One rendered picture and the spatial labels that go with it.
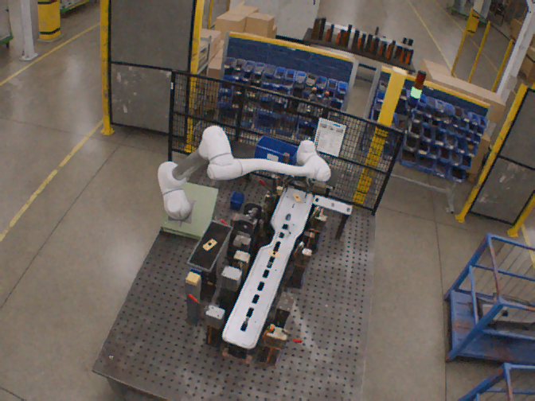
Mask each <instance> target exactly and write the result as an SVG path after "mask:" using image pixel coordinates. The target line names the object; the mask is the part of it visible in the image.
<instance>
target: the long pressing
mask: <svg viewBox="0 0 535 401"><path fill-rule="evenodd" d="M285 191H286V188H285V189H284V191H283V193H282V196H281V197H280V199H279V203H278V204H277V206H276V209H275V211H274V213H273V216H272V218H271V221H270V225H271V226H272V227H273V228H274V230H275V235H274V237H273V240H272V242H271V244H270V245H268V246H266V247H262V248H260V250H259V252H258V254H257V256H256V259H255V261H254V263H253V265H252V268H251V270H250V272H249V274H248V277H247V279H246V281H245V284H244V286H243V288H242V291H241V292H240V295H239V297H238V299H237V301H236V304H235V306H234V308H233V310H232V313H231V315H230V317H229V319H228V322H227V324H226V326H225V329H224V331H223V333H222V338H223V340H224V341H226V342H228V343H231V344H234V345H238V346H240V347H243V348H248V349H250V348H254V347H255V346H256V342H257V341H258V338H259V335H260V332H261V330H262V328H263V326H264V322H265V320H266V317H267V315H268V312H269V309H270V308H271V304H272V302H273V299H274V297H275V293H276V291H277V289H278V286H279V283H280V280H281V278H282V276H283V272H284V270H285V267H286V265H287V261H288V259H289V257H290V254H291V251H292V248H293V246H294V244H295V240H296V238H297V237H298V236H300V235H301V234H302V233H303V229H304V227H305V224H306V222H307V217H308V215H309V212H310V208H311V205H312V203H313V200H314V196H313V195H311V194H307V197H306V198H305V196H306V193H305V192H302V191H299V190H297V189H292V188H289V187H288V188H287V192H286V193H285ZM293 193H297V194H298V195H299V197H300V198H301V200H302V201H299V202H297V201H296V199H295V198H294V196H293ZM305 202H306V203H305ZM293 204H295V205H294V208H292V206H293ZM288 213H290V214H291V220H286V217H287V214H288ZM284 224H287V225H288V226H287V229H283V225H284ZM280 232H282V233H284V237H283V238H282V239H280V238H279V234H280ZM290 233H291V234H290ZM277 241H279V242H281V244H280V247H279V250H278V253H281V256H280V258H277V257H275V256H274V257H275V260H274V263H273V264H272V267H271V268H267V264H268V261H269V259H270V257H271V256H272V255H268V254H267V253H268V250H271V251H273V249H274V247H275V244H276V242H277ZM265 270H269V271H270V272H269V275H268V277H267V278H262V276H263V274H264V271H265ZM260 282H264V283H265V284H264V288H263V289H262V291H258V290H257V288H258V285H259V284H260ZM255 294H257V295H259V296H260V297H259V300H258V302H257V303H256V304H253V303H252V299H253V298H254V295H255ZM250 307H251V308H253V309H254V311H253V314H252V316H251V317H250V318H249V321H248V326H247V328H246V330H245V332H243V331H240V328H241V326H242V324H243V322H244V321H245V318H246V314H247V312H248V309H249V308H250ZM255 321H256V322H255Z"/></svg>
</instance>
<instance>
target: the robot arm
mask: <svg viewBox="0 0 535 401"><path fill-rule="evenodd" d="M202 138H203V139H202V140H201V144H200V146H199V148H198V149H196V150H195V151H194V152H193V153H192V154H191V155H190V156H188V157H187V158H186V159H185V160H183V161H182V162H181V163H179V164H178V165H176V164H175V163H173V162H165V163H163V164H161V166H160V167H159V169H158V181H159V185H160V188H161V191H162V195H163V199H164V207H165V210H166V213H167V214H168V215H169V217H168V220H176V221H177V228H180V227H181V224H182V222H186V223H188V224H191V223H192V215H193V205H194V203H195V200H194V199H193V198H192V199H187V198H186V196H185V193H184V190H183V185H184V183H185V180H186V177H187V176H189V175H190V174H191V173H192V172H193V171H195V170H196V169H198V168H199V167H201V166H202V165H204V164H205V163H206V162H207V161H209V162H210V165H209V166H208V170H207V174H208V176H209V178H211V179H213V180H217V181H225V180H230V179H234V178H236V177H240V176H243V175H245V174H246V173H250V172H252V171H254V170H258V169H263V170H269V171H273V172H277V173H285V174H289V175H288V176H287V177H286V178H285V179H284V180H283V182H285V183H286V184H285V187H286V191H285V193H286V192H287V188H288V185H289V183H290V182H291V181H294V180H297V181H302V182H303V183H304V185H305V186H306V187H307V192H306V196H305V198H306V197H307V194H309V192H310V190H311V191H312V190H313V185H312V183H311V180H310V179H311V178H314V179H317V180H318V181H327V180H328V179H329V178H330V168H329V166H328V165H327V164H326V163H325V162H324V161H323V160H322V159H321V158H320V157H319V156H318V155H317V154H316V151H315V147H314V143H313V142H311V141H308V140H306V141H303V142H301V144H300V146H299V149H298V152H297V161H296V166H292V165H286V164H283V163H279V162H273V161H269V160H264V159H236V160H234V159H233V157H232V154H231V150H230V146H229V143H228V139H227V137H226V135H225V133H224V131H223V130H222V129H221V128H220V127H209V128H207V129H206V130H205V131H204V133H203V135H202ZM292 175H294V177H293V178H291V179H289V180H287V179H288V178H289V177H290V176H292ZM306 179H307V180H308V183H309V184H307V181H306Z"/></svg>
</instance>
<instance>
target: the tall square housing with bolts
mask: <svg viewBox="0 0 535 401"><path fill-rule="evenodd" d="M241 275H242V271H241V270H238V269H236V268H233V267H229V266H226V267H225V269H224V271H223V273H222V276H221V287H224V288H226V289H227V290H226V289H224V288H221V295H220V305H219V306H218V308H220V309H222V310H224V311H225V317H228V318H229V317H230V315H231V313H232V310H233V308H234V306H235V304H236V301H237V298H238V294H237V291H238V288H239V285H240V280H241Z"/></svg>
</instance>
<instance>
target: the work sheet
mask: <svg viewBox="0 0 535 401"><path fill-rule="evenodd" d="M347 127H348V125H345V124H343V123H338V122H335V121H333V120H330V119H325V118H323V117H318V123H317V126H316V131H315V134H314V140H313V143H314V144H315V141H316V138H317V134H318V135H319V132H320V131H321V133H320V136H319V140H318V138H317V141H318V146H317V150H319V152H321V153H324V154H328V155H330V156H334V157H336V158H339V155H340V152H341V149H342V144H343V141H344V137H345V135H346V129H347ZM316 145H317V142H316Z"/></svg>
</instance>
